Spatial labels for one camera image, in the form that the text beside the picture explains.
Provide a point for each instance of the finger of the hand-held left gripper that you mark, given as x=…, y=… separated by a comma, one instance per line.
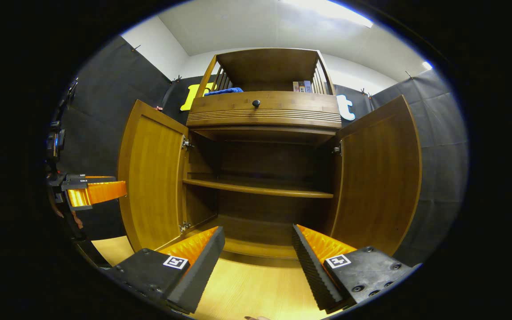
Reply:
x=102, y=192
x=91, y=179

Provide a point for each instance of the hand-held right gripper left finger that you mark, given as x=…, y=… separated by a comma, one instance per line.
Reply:
x=194, y=275

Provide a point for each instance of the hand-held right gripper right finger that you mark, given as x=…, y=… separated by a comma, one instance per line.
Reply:
x=311, y=271

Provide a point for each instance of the wooden shoe cabinet door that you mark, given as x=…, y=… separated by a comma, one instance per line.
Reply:
x=154, y=178
x=380, y=178

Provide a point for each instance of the wooden double-door shoe cabinet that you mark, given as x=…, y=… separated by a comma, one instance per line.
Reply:
x=265, y=160

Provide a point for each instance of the metal door hinge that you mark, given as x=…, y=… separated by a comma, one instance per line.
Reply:
x=185, y=227
x=187, y=143
x=337, y=149

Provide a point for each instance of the wooden cabinet shelf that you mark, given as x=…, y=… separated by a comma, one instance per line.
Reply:
x=256, y=189

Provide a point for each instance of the wooden cabinet drawer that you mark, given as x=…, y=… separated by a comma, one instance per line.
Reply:
x=291, y=111

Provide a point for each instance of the black backdrop cloth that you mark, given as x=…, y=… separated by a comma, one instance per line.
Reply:
x=105, y=111

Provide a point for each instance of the blue cloth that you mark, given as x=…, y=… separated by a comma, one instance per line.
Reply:
x=222, y=91

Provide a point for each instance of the row of books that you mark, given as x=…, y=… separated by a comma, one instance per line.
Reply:
x=302, y=86

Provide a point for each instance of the small ceiling light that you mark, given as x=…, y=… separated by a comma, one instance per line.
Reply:
x=427, y=65

